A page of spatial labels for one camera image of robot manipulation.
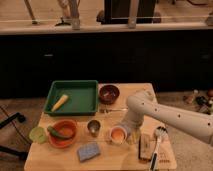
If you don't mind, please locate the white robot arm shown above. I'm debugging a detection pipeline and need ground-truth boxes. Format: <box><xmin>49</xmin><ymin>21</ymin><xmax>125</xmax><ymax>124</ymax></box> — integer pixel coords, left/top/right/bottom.
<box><xmin>121</xmin><ymin>90</ymin><xmax>213</xmax><ymax>146</ymax></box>

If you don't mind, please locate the green plastic tray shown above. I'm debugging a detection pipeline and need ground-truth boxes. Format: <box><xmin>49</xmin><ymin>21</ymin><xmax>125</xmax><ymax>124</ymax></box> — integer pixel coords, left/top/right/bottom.
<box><xmin>44</xmin><ymin>80</ymin><xmax>98</xmax><ymax>116</ymax></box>

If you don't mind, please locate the wooden scrub brush block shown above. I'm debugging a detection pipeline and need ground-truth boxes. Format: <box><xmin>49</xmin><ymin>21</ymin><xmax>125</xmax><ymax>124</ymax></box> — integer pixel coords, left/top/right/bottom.
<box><xmin>139</xmin><ymin>134</ymin><xmax>151</xmax><ymax>161</ymax></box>

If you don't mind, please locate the small orange-filled white cup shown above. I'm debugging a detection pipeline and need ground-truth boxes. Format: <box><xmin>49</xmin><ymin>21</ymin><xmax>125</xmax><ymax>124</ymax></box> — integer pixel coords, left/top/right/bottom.
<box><xmin>109</xmin><ymin>126</ymin><xmax>127</xmax><ymax>144</ymax></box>

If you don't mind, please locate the white dish brush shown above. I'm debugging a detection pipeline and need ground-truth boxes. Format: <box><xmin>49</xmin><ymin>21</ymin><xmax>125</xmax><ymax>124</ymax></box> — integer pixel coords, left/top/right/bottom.
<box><xmin>149</xmin><ymin>126</ymin><xmax>167</xmax><ymax>171</ymax></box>

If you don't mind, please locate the small metal cup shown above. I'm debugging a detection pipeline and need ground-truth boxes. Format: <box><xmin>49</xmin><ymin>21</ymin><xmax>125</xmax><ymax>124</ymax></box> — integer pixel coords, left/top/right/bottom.
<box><xmin>87</xmin><ymin>120</ymin><xmax>101</xmax><ymax>136</ymax></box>

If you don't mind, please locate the dark red bowl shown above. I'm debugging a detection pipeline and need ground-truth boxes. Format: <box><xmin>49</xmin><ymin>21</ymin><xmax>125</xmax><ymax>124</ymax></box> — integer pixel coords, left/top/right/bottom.
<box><xmin>99</xmin><ymin>85</ymin><xmax>120</xmax><ymax>105</ymax></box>

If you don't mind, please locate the blue sponge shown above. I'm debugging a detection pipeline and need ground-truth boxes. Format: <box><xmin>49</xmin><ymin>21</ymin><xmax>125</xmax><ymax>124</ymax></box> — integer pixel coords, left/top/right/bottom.
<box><xmin>77</xmin><ymin>142</ymin><xmax>101</xmax><ymax>162</ymax></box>

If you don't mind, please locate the orange bowl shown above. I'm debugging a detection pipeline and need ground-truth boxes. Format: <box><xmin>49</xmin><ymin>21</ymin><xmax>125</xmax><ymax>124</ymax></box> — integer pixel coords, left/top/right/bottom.
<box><xmin>48</xmin><ymin>119</ymin><xmax>78</xmax><ymax>148</ymax></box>

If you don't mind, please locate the green cucumber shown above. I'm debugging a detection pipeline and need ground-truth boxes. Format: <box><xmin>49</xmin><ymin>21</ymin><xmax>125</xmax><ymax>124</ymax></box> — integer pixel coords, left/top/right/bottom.
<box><xmin>47</xmin><ymin>126</ymin><xmax>73</xmax><ymax>140</ymax></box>

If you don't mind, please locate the yellow corn cob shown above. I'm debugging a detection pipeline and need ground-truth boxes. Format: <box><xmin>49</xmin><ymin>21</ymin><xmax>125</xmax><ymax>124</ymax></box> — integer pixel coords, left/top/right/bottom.
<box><xmin>51</xmin><ymin>94</ymin><xmax>69</xmax><ymax>112</ymax></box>

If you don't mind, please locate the light green cup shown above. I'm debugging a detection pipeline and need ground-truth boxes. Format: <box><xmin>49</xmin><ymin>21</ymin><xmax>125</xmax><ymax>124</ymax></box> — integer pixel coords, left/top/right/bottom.
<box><xmin>29</xmin><ymin>127</ymin><xmax>46</xmax><ymax>144</ymax></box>

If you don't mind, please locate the black chair base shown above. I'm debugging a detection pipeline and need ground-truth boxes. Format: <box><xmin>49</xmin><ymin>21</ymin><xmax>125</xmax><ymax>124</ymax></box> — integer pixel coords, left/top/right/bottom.
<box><xmin>0</xmin><ymin>106</ymin><xmax>30</xmax><ymax>161</ymax></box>

